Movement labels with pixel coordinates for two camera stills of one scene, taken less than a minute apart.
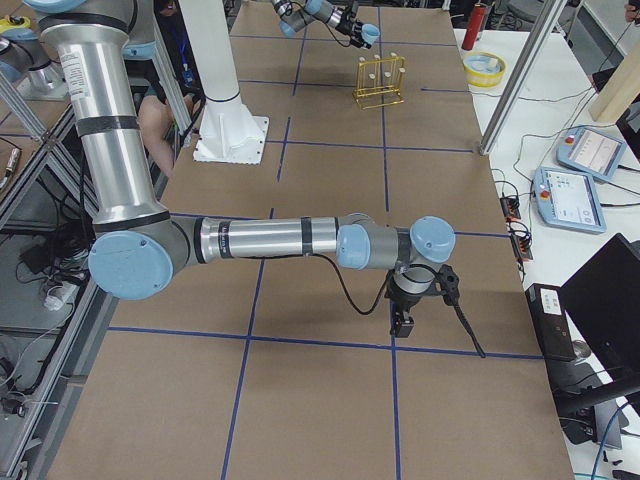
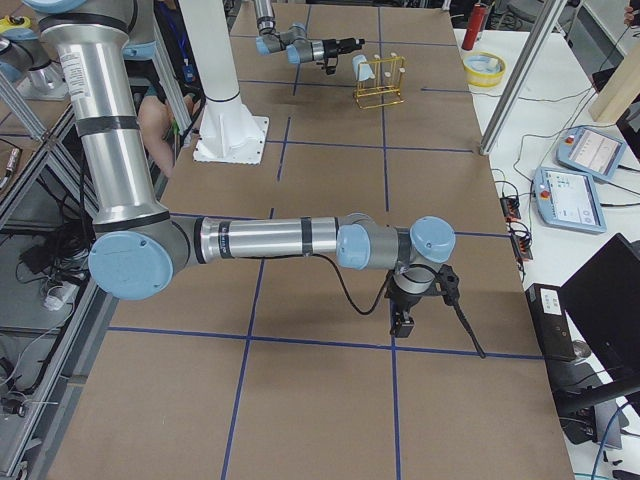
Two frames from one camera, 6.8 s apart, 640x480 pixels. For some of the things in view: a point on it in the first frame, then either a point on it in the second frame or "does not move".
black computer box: (551, 322) does not move
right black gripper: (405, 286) does not move
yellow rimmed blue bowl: (483, 69) does not move
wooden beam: (622, 91) does not move
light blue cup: (370, 33) → (361, 68)
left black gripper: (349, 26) → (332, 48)
